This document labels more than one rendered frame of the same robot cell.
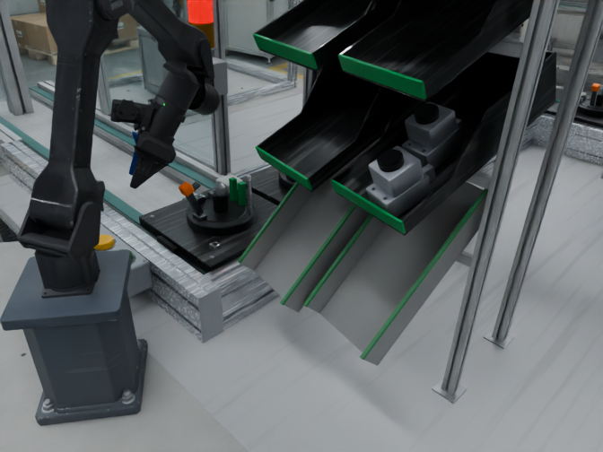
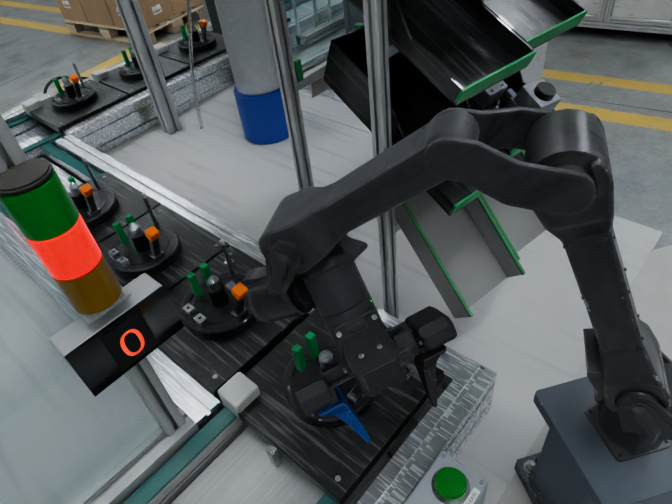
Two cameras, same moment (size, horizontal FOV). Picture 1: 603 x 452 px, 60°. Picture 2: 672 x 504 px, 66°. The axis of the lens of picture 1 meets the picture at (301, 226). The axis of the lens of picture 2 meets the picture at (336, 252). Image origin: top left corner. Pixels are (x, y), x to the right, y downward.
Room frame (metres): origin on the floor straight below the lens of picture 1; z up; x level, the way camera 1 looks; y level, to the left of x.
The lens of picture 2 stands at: (0.85, 0.60, 1.63)
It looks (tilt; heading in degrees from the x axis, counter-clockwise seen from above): 42 degrees down; 273
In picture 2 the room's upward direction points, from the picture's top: 8 degrees counter-clockwise
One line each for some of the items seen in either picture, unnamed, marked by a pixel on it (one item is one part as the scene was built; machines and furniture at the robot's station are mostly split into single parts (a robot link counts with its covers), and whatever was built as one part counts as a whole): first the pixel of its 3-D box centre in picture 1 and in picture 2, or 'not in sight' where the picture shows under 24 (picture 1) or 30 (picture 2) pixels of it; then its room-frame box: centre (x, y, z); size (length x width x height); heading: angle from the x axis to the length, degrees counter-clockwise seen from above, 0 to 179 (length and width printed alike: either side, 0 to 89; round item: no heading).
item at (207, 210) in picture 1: (221, 213); (330, 380); (0.91, 0.16, 0.98); 0.14 x 0.14 x 0.02
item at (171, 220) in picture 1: (222, 221); (332, 387); (0.91, 0.16, 0.96); 0.24 x 0.24 x 0.02; 46
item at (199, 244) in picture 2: not in sight; (139, 238); (1.27, -0.18, 1.01); 0.24 x 0.24 x 0.13; 46
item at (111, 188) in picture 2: not in sight; (79, 197); (1.45, -0.35, 1.01); 0.24 x 0.24 x 0.13; 46
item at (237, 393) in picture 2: (229, 186); (239, 395); (1.05, 0.17, 0.97); 0.05 x 0.05 x 0.04; 46
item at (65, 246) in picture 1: (56, 225); (645, 386); (0.57, 0.32, 1.15); 0.09 x 0.07 x 0.06; 72
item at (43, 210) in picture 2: not in sight; (38, 202); (1.13, 0.22, 1.38); 0.05 x 0.05 x 0.05
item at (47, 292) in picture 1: (68, 264); (632, 412); (0.57, 0.32, 1.09); 0.07 x 0.07 x 0.06; 11
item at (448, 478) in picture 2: not in sight; (450, 485); (0.76, 0.32, 0.96); 0.04 x 0.04 x 0.02
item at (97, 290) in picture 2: (202, 34); (87, 280); (1.13, 0.22, 1.28); 0.05 x 0.05 x 0.05
